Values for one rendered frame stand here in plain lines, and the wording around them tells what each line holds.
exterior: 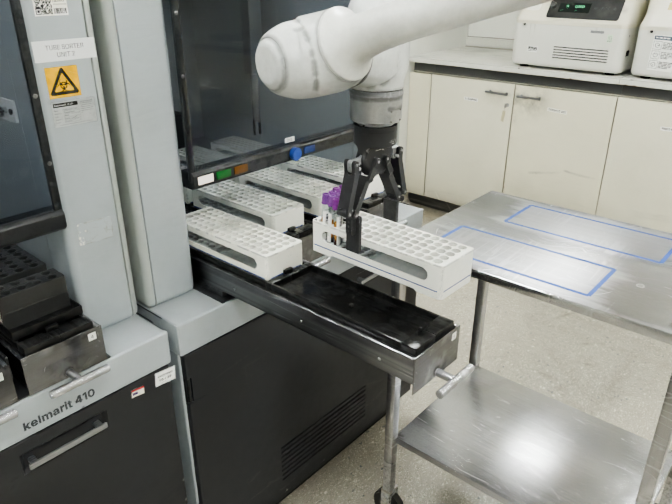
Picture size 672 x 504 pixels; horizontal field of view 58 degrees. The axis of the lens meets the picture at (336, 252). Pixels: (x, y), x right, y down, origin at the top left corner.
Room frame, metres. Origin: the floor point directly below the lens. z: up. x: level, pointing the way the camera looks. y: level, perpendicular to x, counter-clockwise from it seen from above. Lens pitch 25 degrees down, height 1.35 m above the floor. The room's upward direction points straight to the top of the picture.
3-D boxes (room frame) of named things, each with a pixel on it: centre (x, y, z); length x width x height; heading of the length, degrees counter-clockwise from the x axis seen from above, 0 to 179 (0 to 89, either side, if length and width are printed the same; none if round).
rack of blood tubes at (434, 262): (1.01, -0.10, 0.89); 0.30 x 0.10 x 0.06; 48
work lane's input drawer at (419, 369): (1.04, 0.07, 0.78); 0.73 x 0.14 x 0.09; 49
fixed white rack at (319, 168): (1.60, 0.01, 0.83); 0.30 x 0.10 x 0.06; 49
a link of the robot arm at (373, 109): (1.04, -0.07, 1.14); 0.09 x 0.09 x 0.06
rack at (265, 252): (1.16, 0.21, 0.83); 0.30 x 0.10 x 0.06; 49
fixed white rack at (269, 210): (1.37, 0.22, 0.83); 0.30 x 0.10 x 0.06; 49
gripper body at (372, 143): (1.04, -0.07, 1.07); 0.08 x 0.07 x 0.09; 138
